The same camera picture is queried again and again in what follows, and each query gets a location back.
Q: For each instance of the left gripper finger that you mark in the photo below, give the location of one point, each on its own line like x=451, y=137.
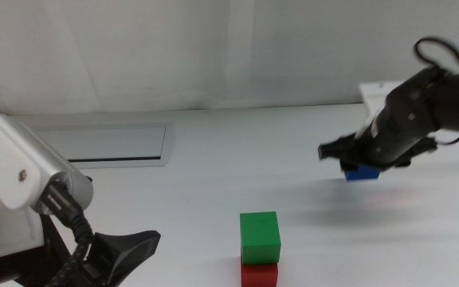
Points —
x=122, y=251

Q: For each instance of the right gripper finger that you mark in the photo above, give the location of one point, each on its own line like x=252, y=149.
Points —
x=401, y=163
x=350, y=166

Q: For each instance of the blue cube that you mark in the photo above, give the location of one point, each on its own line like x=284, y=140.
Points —
x=362, y=174

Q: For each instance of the green cube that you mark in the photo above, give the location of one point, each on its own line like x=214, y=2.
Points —
x=260, y=237

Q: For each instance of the red cube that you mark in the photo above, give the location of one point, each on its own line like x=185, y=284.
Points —
x=259, y=275

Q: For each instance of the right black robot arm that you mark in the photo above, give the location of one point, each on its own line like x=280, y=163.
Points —
x=432, y=107

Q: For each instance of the white curtain backdrop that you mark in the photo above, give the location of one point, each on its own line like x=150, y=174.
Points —
x=173, y=48

